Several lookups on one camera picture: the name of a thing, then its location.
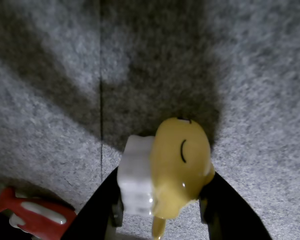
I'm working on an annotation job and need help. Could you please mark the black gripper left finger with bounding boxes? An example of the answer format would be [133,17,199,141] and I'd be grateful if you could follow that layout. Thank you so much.
[63,167,125,240]

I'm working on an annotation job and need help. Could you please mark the grey carpet mat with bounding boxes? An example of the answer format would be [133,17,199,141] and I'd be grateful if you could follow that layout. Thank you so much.
[0,0,103,240]
[99,0,300,240]

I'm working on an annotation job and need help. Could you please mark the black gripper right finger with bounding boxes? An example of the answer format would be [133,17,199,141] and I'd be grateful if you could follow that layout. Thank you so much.
[198,172,275,240]

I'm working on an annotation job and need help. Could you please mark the red tuna sushi toy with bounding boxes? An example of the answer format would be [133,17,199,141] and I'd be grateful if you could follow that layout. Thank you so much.
[0,187,78,240]

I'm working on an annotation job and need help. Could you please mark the yellow egg sushi toy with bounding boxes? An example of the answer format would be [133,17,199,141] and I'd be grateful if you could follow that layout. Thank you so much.
[116,116,216,238]

